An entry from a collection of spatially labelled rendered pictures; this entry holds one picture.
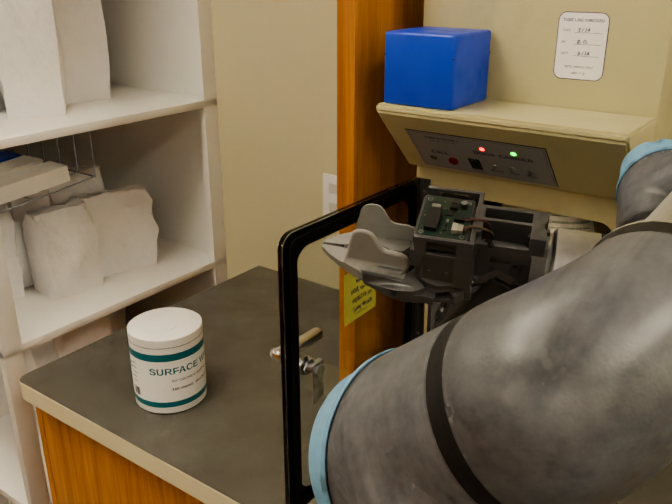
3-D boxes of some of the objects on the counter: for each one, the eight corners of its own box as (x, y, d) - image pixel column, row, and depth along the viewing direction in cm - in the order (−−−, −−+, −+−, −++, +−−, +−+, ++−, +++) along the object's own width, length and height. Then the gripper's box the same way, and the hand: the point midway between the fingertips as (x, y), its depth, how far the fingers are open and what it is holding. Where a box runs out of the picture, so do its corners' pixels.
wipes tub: (174, 369, 142) (167, 299, 136) (222, 390, 135) (217, 318, 129) (120, 399, 132) (110, 325, 126) (168, 423, 125) (161, 347, 119)
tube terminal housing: (470, 368, 142) (503, -58, 114) (641, 425, 124) (731, -62, 96) (404, 429, 123) (424, -63, 95) (595, 507, 105) (690, -69, 77)
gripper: (555, 193, 65) (330, 166, 70) (547, 264, 59) (302, 228, 64) (543, 260, 71) (337, 230, 76) (535, 330, 65) (311, 292, 70)
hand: (336, 252), depth 72 cm, fingers closed
